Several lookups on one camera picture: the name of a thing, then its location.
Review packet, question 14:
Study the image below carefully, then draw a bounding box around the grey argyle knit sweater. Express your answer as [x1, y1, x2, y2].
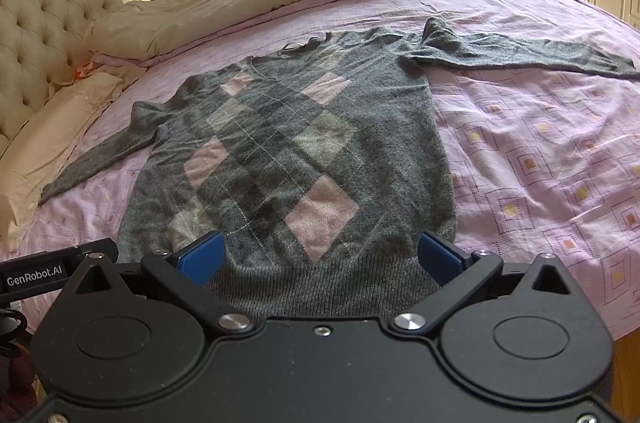
[42, 17, 639, 317]

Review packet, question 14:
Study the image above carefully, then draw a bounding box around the beige pillow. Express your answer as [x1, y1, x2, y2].
[1, 72, 122, 253]

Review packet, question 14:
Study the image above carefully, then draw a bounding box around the pink patterned bed sheet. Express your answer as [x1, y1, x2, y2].
[18, 0, 639, 339]

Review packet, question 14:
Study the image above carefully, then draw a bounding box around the cream tufted headboard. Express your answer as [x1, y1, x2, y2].
[1, 0, 147, 148]

